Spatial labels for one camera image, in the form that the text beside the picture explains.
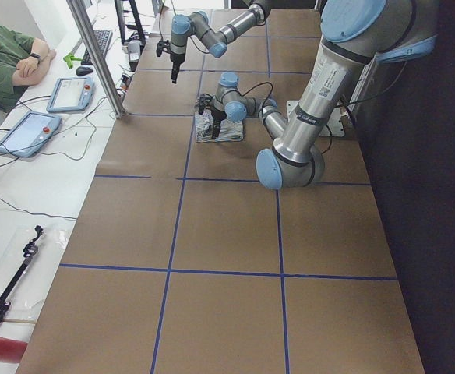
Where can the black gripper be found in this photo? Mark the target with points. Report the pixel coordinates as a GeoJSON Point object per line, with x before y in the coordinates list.
{"type": "Point", "coordinates": [216, 115]}
{"type": "Point", "coordinates": [176, 59]}

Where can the navy white striped polo shirt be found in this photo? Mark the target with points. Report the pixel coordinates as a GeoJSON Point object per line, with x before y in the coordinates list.
{"type": "Point", "coordinates": [229, 131]}

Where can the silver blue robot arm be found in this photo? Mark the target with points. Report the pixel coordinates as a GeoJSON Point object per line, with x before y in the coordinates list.
{"type": "Point", "coordinates": [215, 41]}
{"type": "Point", "coordinates": [353, 33]}

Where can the black keyboard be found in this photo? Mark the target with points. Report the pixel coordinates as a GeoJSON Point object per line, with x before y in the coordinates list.
{"type": "Point", "coordinates": [103, 39]}

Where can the black computer mouse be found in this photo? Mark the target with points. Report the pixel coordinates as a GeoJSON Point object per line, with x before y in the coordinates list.
{"type": "Point", "coordinates": [83, 70]}

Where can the green tool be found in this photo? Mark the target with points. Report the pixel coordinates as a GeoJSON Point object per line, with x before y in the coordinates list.
{"type": "Point", "coordinates": [69, 59]}

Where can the blue teach pendant far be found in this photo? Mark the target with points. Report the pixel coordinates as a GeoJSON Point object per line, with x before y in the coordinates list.
{"type": "Point", "coordinates": [71, 95]}

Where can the blue teach pendant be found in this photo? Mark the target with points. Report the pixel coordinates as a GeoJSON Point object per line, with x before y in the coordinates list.
{"type": "Point", "coordinates": [29, 134]}
{"type": "Point", "coordinates": [71, 95]}

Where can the blue teach pendant near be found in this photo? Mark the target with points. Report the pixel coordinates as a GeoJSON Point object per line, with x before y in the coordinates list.
{"type": "Point", "coordinates": [29, 134]}

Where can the person in green shirt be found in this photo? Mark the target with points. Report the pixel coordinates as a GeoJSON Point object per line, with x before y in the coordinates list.
{"type": "Point", "coordinates": [24, 62]}

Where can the red cylinder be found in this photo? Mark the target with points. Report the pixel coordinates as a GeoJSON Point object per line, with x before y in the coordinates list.
{"type": "Point", "coordinates": [11, 351]}

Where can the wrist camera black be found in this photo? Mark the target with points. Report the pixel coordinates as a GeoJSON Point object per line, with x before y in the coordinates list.
{"type": "Point", "coordinates": [204, 102]}
{"type": "Point", "coordinates": [163, 47]}

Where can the aluminium frame post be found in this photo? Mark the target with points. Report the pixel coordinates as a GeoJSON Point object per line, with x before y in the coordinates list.
{"type": "Point", "coordinates": [87, 34]}

